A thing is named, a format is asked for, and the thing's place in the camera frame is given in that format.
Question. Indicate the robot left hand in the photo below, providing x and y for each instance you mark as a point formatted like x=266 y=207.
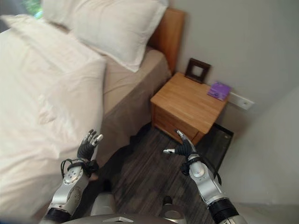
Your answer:
x=87 y=147

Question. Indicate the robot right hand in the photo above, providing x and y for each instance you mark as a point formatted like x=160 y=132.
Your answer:
x=184 y=146

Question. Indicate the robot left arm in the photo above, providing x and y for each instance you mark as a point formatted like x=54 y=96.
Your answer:
x=67 y=186

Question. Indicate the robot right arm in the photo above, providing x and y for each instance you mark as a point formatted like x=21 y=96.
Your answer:
x=208 y=186

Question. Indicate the beige fitted bed sheet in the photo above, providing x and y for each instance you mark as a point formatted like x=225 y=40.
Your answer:
x=130 y=88

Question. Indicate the black bin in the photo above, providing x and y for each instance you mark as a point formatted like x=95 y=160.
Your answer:
x=217 y=147

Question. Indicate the wooden nightstand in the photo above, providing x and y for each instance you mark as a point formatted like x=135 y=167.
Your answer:
x=187 y=105

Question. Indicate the purple box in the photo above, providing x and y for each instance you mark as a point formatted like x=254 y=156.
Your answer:
x=219 y=91

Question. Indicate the white duvet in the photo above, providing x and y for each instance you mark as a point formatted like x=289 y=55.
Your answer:
x=44 y=93

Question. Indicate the silver robot body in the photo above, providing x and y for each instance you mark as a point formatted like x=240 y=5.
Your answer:
x=130 y=210

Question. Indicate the wooden headboard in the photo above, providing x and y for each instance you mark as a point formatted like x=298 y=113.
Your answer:
x=168 y=37

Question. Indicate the large white pillow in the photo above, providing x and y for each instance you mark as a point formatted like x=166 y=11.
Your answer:
x=116 y=32

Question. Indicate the white wall socket strip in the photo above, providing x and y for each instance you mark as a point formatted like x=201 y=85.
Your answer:
x=241 y=100

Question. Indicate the dark brown picture frame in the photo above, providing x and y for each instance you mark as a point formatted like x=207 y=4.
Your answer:
x=197 y=71

